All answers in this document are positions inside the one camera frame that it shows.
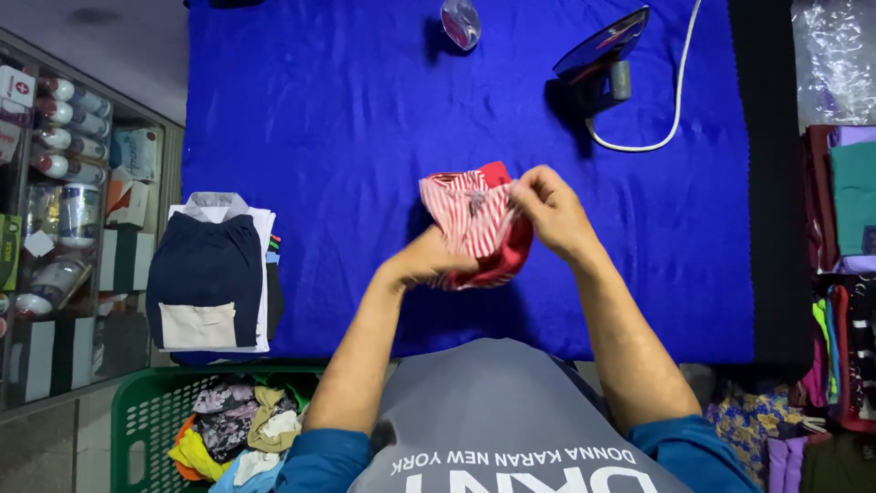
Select person's left hand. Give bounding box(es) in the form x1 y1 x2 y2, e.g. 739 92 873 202
378 226 480 289

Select person's right hand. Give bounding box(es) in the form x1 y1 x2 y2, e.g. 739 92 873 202
509 164 605 266

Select red white striped garment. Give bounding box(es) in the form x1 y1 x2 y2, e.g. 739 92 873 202
419 161 535 291

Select blue grey clothes iron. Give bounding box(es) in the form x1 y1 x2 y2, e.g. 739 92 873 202
552 5 651 117

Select clear plastic spray bottle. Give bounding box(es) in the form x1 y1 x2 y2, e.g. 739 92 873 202
441 0 482 52

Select blue ironing cloth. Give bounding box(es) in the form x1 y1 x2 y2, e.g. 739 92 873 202
171 0 755 366

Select person's grey printed shirt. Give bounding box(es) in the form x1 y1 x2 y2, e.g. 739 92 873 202
345 337 695 493

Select black underlay cloth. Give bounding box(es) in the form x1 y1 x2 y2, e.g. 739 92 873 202
727 0 817 386

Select folded white shirt grey collar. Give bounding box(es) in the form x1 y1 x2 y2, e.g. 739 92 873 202
167 192 277 354

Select folded black garment coloured stripes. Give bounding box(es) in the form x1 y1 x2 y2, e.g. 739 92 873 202
264 234 286 342

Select rack of hanging clothes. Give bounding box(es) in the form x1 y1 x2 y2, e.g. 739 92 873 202
797 125 876 434

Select clear plastic bag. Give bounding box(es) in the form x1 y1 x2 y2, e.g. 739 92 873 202
791 0 876 134

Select heap of floral purple fabrics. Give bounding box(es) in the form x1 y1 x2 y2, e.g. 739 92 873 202
705 383 876 493

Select folded navy garment beige pocket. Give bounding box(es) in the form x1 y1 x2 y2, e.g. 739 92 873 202
145 211 264 350

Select heap of mixed crumpled clothes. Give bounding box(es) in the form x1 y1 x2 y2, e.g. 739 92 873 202
167 373 317 493

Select green plastic laundry basket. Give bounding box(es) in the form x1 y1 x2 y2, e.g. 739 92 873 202
110 364 328 493

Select glass display cabinet with goods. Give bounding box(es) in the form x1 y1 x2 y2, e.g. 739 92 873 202
0 27 186 414

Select white iron power cord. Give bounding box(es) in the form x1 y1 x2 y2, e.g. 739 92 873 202
585 0 704 153

